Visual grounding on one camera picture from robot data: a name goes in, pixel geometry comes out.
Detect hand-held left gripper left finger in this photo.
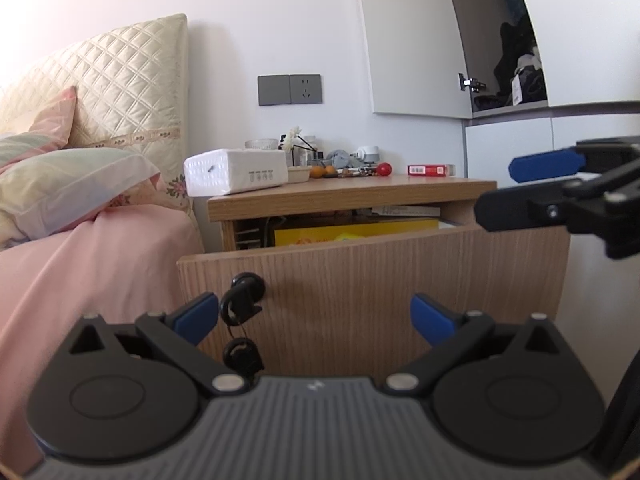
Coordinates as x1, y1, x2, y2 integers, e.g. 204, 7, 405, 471
67, 291, 251, 398

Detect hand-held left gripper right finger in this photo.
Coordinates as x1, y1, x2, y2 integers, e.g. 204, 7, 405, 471
385, 292, 576, 398

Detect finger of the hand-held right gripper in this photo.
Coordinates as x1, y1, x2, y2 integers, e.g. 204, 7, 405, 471
509, 135, 640, 183
474, 180, 608, 235

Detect wooden drawer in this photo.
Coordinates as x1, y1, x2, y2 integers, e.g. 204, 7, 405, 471
176, 205, 571, 381

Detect white lower cabinet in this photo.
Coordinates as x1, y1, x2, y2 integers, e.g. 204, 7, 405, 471
462, 101, 640, 411

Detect red flat box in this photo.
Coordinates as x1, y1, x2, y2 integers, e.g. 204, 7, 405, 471
407, 164, 456, 178

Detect dark clothes pile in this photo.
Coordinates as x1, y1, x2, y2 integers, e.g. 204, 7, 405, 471
472, 15, 549, 111

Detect white booklet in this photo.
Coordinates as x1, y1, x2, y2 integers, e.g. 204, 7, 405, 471
372, 204, 442, 220

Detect metal door hinge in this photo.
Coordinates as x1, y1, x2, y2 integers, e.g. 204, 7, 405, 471
458, 72, 487, 94

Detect pink bed sheet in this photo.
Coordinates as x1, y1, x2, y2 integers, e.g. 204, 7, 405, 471
0, 204, 207, 477

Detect yellow box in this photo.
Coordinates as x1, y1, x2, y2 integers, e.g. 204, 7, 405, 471
273, 218, 441, 248

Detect white wardrobe door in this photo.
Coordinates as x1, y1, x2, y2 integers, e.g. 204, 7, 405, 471
352, 0, 474, 120
507, 0, 640, 109

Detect wooden nightstand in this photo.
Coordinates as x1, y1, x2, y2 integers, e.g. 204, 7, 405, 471
206, 175, 501, 252

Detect white tissue pack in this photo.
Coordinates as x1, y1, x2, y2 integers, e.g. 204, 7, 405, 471
183, 147, 290, 197

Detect white and green pillow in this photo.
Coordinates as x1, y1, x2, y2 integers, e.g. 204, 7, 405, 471
0, 147, 162, 250

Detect white artificial flower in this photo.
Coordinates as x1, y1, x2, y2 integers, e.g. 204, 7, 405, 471
279, 126, 319, 167

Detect cream quilted headboard cushion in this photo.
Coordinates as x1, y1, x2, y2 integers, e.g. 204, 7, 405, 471
0, 13, 199, 222

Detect pink pillow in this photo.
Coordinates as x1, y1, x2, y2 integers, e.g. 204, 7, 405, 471
0, 85, 79, 157

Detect grey wall socket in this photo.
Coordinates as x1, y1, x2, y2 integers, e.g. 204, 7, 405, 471
289, 74, 323, 106

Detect grey wall switch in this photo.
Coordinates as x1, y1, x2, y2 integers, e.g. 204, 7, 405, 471
257, 75, 291, 107

